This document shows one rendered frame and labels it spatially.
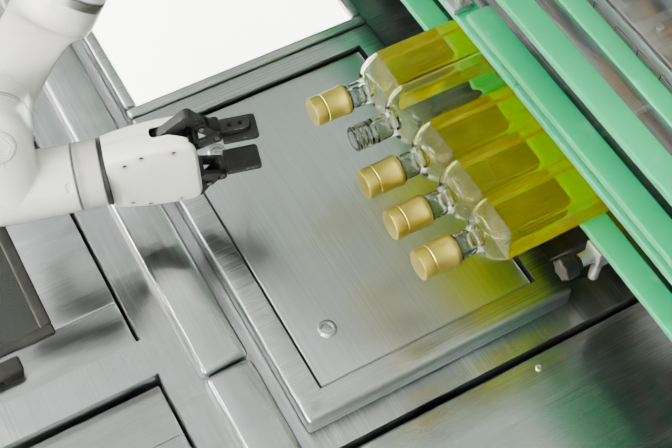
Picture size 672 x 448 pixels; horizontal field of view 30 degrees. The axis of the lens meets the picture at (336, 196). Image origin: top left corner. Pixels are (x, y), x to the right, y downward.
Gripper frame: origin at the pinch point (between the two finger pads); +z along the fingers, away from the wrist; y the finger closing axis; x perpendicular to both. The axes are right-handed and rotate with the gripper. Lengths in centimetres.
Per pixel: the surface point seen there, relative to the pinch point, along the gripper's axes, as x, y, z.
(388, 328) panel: -19.8, -12.6, 11.8
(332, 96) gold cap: 2.8, 1.7, 11.1
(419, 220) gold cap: -15.2, 0.8, 16.0
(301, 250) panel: -7.4, -12.5, 4.7
